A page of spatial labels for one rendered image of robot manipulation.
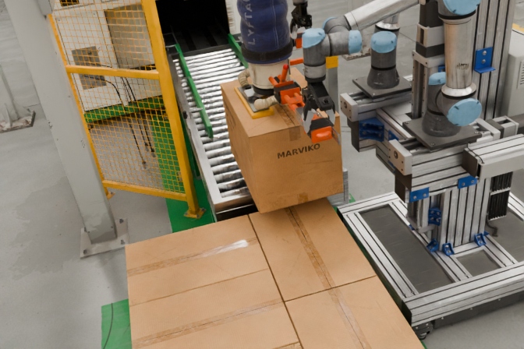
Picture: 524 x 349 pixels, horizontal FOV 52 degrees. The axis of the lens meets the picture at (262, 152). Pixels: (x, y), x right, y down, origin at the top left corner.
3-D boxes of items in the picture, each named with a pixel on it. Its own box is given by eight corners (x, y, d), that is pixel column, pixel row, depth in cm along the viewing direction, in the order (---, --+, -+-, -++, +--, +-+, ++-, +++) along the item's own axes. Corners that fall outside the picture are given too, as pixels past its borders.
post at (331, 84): (330, 195, 357) (322, 53, 305) (339, 192, 358) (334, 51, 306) (333, 200, 352) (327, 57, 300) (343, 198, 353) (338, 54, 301)
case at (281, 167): (231, 150, 289) (219, 82, 268) (301, 134, 296) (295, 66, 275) (260, 214, 238) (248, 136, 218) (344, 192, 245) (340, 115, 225)
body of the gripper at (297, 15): (298, 29, 259) (296, 5, 253) (292, 25, 266) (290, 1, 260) (313, 26, 260) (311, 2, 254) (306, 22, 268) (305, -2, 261)
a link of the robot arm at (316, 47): (329, 33, 171) (302, 36, 170) (331, 65, 176) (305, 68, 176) (323, 25, 177) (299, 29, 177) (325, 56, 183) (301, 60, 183)
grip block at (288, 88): (274, 97, 224) (272, 84, 221) (295, 92, 226) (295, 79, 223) (280, 105, 217) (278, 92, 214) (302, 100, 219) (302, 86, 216)
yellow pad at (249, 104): (233, 90, 259) (232, 80, 256) (253, 86, 261) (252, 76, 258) (252, 120, 230) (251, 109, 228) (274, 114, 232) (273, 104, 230)
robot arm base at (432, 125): (447, 115, 222) (448, 93, 217) (469, 132, 209) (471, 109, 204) (414, 123, 219) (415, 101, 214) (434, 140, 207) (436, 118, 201)
